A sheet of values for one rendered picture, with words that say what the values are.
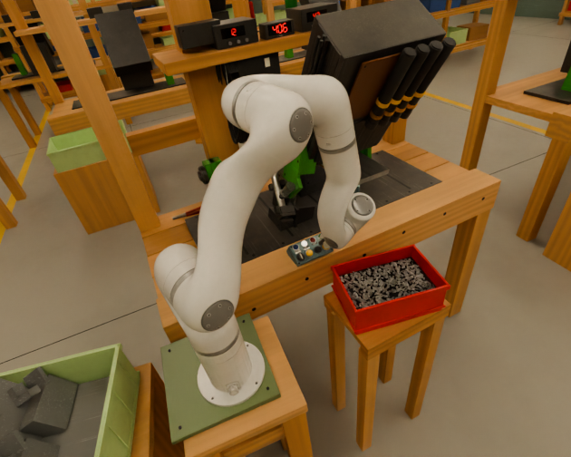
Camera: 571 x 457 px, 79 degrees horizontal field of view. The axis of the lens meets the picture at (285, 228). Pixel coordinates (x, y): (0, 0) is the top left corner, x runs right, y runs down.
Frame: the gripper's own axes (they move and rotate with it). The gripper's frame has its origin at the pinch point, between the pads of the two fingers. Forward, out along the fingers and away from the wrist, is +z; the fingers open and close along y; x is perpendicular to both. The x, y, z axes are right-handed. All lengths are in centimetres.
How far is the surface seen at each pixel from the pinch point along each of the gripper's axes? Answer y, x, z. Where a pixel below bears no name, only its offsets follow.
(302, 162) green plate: 3.8, 30.8, -3.3
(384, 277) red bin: 11.3, -19.2, -2.5
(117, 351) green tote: -73, -6, -3
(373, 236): 20.2, -3.4, 5.4
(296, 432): -36, -47, -2
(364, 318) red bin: -4.5, -27.7, -8.2
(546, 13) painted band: 923, 374, 360
